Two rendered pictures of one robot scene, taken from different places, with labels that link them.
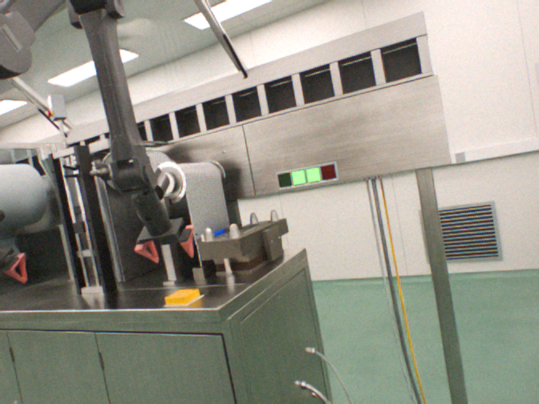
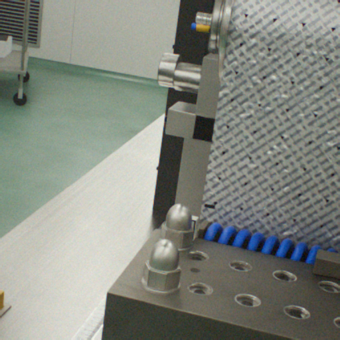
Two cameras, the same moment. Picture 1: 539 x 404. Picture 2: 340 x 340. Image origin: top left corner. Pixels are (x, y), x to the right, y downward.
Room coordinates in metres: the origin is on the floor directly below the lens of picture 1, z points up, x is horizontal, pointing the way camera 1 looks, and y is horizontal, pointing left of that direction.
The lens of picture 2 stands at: (1.10, -0.43, 1.33)
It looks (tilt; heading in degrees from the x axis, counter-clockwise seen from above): 18 degrees down; 77
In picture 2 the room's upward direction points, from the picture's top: 8 degrees clockwise
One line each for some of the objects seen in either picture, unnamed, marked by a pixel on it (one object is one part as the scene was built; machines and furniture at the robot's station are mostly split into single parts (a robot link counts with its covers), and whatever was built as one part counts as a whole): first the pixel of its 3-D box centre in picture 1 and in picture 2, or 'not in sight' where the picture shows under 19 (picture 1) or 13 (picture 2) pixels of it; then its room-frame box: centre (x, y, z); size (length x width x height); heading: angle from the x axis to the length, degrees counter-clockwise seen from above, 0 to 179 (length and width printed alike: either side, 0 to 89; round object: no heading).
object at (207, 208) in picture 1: (209, 213); (317, 176); (1.42, 0.23, 1.11); 0.23 x 0.01 x 0.18; 154
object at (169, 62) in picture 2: not in sight; (169, 70); (1.28, 0.40, 1.18); 0.04 x 0.02 x 0.04; 64
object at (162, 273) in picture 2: (234, 230); (163, 263); (1.24, 0.13, 1.05); 0.04 x 0.04 x 0.04
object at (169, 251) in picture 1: (165, 240); (185, 174); (1.32, 0.38, 1.05); 0.06 x 0.05 x 0.31; 154
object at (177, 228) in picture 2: (208, 233); (178, 224); (1.27, 0.22, 1.05); 0.04 x 0.04 x 0.04
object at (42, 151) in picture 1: (54, 152); not in sight; (1.75, 0.94, 1.50); 0.14 x 0.14 x 0.06
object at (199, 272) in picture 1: (220, 262); not in sight; (1.42, 0.23, 0.92); 0.28 x 0.04 x 0.04; 154
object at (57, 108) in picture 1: (54, 107); not in sight; (1.61, 0.82, 1.66); 0.07 x 0.07 x 0.10; 39
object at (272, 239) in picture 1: (273, 243); not in sight; (1.38, 0.01, 0.96); 0.10 x 0.03 x 0.11; 154
